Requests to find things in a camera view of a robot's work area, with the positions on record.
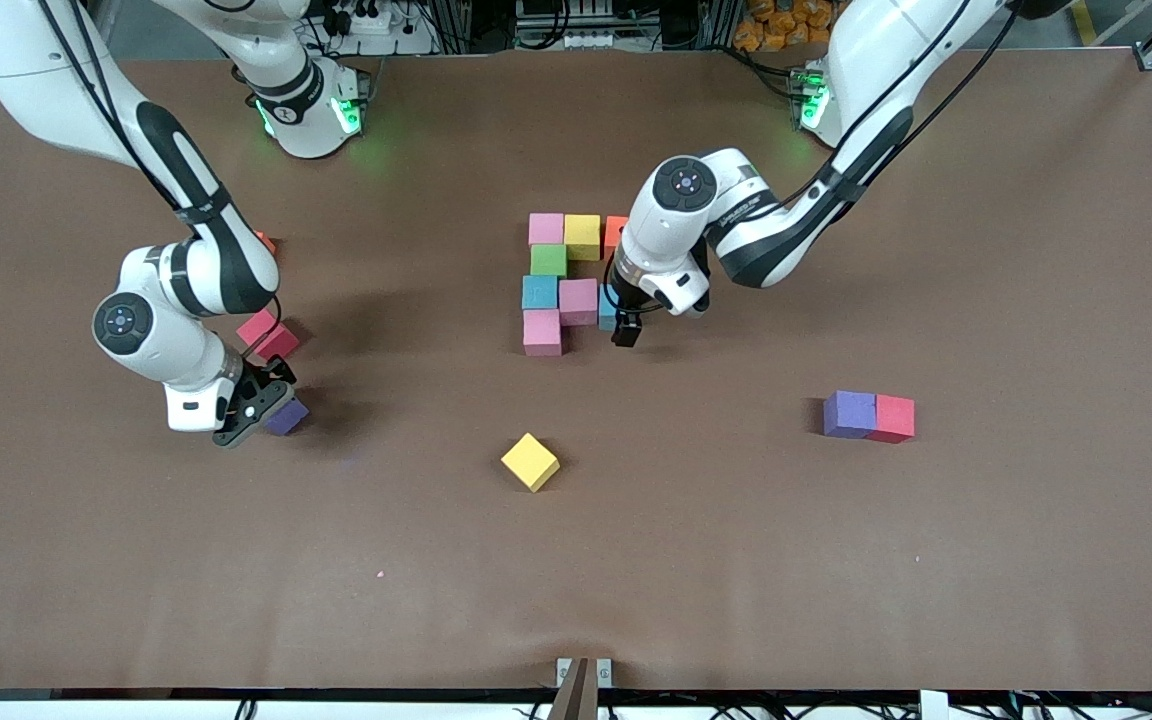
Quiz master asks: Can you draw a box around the purple foam cube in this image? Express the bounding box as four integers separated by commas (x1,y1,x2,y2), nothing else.
822,389,879,440
266,395,310,437

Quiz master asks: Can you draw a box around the yellow foam cube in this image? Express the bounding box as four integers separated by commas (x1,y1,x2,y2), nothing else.
563,213,603,263
500,432,562,494

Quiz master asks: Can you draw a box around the red foam cube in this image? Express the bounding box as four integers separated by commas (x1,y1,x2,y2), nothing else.
236,307,301,363
868,394,917,445

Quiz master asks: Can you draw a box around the brown table cover mat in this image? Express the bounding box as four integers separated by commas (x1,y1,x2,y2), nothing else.
0,48,1152,693

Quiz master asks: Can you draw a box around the slim white power strip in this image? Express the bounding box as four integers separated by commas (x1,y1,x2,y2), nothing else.
516,28,619,51

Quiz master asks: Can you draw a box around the bag of orange snacks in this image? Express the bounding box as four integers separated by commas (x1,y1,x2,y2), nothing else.
733,0,842,53

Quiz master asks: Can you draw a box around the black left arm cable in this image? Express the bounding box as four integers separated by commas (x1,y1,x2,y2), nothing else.
604,0,1022,316

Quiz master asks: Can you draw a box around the table edge clamp bracket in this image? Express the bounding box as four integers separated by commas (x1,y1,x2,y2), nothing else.
556,657,613,720

